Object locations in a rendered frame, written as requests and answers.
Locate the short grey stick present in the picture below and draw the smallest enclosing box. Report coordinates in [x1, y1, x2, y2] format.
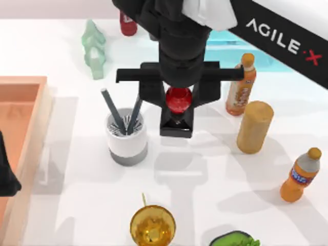
[126, 94, 143, 134]

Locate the white and grey cup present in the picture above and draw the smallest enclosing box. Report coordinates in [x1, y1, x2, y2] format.
[105, 108, 149, 167]

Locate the long grey stick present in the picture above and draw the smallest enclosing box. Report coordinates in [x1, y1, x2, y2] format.
[100, 87, 127, 135]

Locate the red can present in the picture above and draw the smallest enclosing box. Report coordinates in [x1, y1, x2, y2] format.
[119, 9, 138, 37]

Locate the pale green trophy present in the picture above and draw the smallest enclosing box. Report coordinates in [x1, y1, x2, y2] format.
[81, 19, 107, 80]

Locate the tan cylinder bread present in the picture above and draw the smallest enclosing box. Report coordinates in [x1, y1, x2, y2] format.
[236, 100, 275, 155]

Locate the light blue rack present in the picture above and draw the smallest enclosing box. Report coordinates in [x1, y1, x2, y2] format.
[204, 32, 276, 75]

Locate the golden trophy cup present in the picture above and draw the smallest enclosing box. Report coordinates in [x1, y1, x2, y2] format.
[129, 192, 177, 246]

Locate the orange bottle with blue label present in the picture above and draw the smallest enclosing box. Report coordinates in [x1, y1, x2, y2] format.
[279, 147, 322, 203]

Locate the shallow salmon-coloured box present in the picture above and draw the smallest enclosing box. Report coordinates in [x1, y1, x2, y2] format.
[0, 75, 49, 246]

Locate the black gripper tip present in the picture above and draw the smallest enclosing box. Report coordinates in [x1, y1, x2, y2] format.
[0, 130, 22, 198]

